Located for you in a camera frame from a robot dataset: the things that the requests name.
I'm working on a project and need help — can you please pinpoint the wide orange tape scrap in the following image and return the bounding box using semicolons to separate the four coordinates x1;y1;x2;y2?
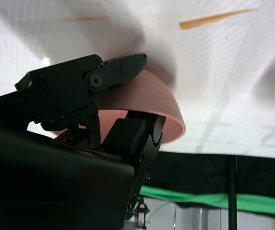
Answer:
179;7;260;31

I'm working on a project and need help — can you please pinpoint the pink plastic bowl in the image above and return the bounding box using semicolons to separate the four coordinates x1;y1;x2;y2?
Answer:
51;68;187;146

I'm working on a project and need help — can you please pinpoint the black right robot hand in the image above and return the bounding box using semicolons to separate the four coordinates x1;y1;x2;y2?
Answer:
0;54;166;230

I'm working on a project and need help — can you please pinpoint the small black metal stand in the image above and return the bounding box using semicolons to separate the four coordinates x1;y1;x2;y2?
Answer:
136;196;150;228

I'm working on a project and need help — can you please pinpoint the green cloth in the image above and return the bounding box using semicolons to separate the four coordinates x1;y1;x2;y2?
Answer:
139;184;275;214

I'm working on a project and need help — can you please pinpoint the black backdrop curtain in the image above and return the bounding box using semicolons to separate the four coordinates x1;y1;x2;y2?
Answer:
139;150;275;196

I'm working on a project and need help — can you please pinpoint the thin orange tape strip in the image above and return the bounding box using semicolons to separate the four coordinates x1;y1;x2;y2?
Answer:
60;16;110;22

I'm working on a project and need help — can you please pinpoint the thin black pole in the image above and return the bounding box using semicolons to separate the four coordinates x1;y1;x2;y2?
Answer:
227;155;238;230

